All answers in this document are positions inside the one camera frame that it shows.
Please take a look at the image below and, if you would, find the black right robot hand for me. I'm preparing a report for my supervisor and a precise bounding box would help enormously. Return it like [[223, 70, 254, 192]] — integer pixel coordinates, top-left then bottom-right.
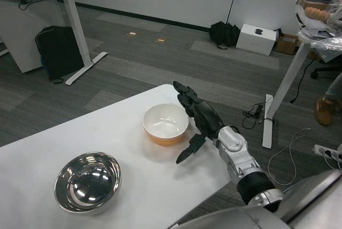
[[173, 80, 225, 165]]

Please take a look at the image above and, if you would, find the orange plastic bowl white inside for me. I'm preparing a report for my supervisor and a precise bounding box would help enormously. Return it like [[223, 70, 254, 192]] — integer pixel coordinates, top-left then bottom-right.
[[142, 103, 190, 147]]

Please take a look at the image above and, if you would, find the shiny steel bowl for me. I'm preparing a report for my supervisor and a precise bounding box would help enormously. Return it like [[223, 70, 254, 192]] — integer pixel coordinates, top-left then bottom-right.
[[54, 151, 122, 216]]

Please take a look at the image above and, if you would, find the black power adapter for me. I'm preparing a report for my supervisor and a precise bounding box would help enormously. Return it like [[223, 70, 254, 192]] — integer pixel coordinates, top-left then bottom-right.
[[242, 103, 264, 129]]

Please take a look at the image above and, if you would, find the black folded umbrella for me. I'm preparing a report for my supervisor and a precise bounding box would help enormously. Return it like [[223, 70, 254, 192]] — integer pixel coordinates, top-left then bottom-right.
[[208, 0, 241, 50]]

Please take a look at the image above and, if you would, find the white box with black print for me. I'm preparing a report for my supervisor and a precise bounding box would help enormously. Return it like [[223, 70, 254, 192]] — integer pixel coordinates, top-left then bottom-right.
[[236, 24, 278, 56]]

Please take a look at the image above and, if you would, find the white desk with clutter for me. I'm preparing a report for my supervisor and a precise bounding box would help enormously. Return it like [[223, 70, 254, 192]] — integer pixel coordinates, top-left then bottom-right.
[[262, 32, 342, 149]]

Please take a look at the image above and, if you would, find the silver robot chest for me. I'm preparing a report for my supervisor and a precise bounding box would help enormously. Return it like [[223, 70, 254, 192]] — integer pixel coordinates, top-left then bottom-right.
[[170, 170, 342, 229]]

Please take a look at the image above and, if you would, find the brown cardboard box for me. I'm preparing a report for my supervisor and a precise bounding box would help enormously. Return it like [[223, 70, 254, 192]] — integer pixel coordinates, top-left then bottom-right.
[[274, 33, 301, 55]]

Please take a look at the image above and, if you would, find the brown shoe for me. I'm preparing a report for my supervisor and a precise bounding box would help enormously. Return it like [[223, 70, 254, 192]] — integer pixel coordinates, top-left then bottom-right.
[[315, 95, 335, 126]]

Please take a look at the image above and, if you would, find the white power strip with plugs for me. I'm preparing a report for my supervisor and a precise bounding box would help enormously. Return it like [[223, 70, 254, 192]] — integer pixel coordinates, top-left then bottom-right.
[[313, 144, 342, 162]]

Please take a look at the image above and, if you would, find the black chair wheel base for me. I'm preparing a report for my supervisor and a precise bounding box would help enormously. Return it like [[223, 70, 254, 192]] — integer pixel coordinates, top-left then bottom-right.
[[310, 63, 342, 79]]

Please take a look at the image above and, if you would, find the person's grey trouser leg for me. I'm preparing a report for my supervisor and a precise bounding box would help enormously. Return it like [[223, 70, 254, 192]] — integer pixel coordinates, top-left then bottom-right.
[[325, 72, 342, 103]]

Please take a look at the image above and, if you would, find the clear plastic wrap pile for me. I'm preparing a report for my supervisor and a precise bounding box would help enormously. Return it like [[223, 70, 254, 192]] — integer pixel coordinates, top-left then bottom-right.
[[295, 0, 342, 37]]

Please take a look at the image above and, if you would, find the clear plastic bag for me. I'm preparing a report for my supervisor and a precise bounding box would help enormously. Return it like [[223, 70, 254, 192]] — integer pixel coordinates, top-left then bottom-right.
[[298, 32, 342, 64]]

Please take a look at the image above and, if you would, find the orange ribbed object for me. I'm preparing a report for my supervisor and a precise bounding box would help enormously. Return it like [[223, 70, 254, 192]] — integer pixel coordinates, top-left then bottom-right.
[[304, 6, 331, 22]]

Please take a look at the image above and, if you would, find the black backpack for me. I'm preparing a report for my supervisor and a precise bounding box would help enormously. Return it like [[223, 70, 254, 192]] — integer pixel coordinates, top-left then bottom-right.
[[34, 25, 86, 85]]

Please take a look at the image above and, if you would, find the white standing desk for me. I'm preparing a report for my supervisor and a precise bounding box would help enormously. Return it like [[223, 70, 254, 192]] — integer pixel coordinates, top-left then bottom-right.
[[0, 0, 109, 85]]

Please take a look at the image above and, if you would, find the white floor cable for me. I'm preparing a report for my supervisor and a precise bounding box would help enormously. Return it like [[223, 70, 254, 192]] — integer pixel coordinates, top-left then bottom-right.
[[268, 128, 312, 186]]

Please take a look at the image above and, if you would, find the black power cable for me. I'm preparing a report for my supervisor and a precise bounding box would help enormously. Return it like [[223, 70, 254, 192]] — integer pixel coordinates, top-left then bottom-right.
[[290, 57, 317, 104]]

